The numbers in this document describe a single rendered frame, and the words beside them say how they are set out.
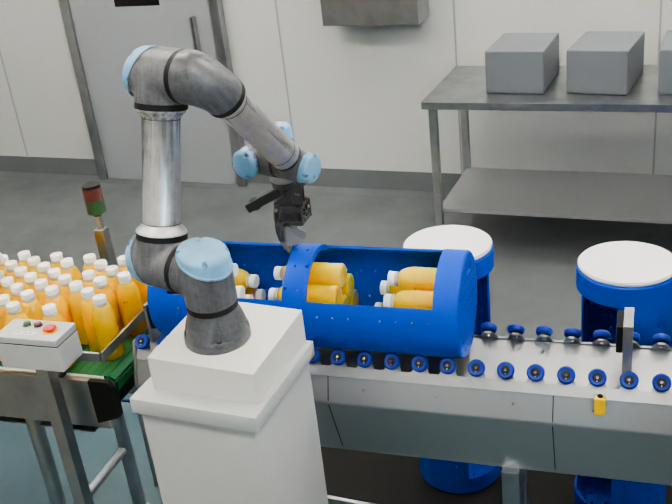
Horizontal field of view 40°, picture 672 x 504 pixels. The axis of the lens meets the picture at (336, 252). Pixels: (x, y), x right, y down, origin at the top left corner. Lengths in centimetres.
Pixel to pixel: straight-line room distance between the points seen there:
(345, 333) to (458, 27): 346
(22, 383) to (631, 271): 180
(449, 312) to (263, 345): 50
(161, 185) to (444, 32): 379
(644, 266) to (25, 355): 174
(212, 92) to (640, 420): 130
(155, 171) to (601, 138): 395
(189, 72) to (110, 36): 472
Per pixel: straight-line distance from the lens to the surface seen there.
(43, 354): 261
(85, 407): 281
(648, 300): 268
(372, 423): 257
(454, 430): 251
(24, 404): 294
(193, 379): 206
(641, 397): 238
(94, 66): 679
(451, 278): 231
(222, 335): 204
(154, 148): 202
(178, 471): 221
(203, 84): 192
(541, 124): 567
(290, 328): 212
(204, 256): 198
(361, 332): 238
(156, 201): 205
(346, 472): 339
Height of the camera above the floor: 228
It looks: 25 degrees down
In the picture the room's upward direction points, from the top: 7 degrees counter-clockwise
